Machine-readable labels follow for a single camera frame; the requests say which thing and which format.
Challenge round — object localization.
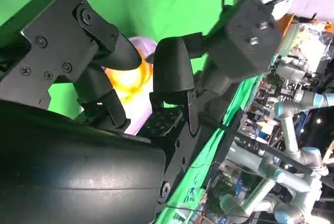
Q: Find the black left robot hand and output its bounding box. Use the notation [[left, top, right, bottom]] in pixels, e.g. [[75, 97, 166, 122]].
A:
[[182, 32, 245, 122]]

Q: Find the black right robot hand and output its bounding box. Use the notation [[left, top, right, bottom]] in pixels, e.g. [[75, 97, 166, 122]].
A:
[[0, 0, 201, 224]]

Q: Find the orange white toy bread roll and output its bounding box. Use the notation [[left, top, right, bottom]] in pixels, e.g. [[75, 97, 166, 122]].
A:
[[104, 61, 154, 106]]

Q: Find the lilac plate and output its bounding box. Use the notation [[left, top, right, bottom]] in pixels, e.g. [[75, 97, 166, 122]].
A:
[[124, 36, 159, 136]]

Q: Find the green table cloth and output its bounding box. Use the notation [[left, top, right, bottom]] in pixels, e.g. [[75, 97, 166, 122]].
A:
[[0, 0, 264, 224]]

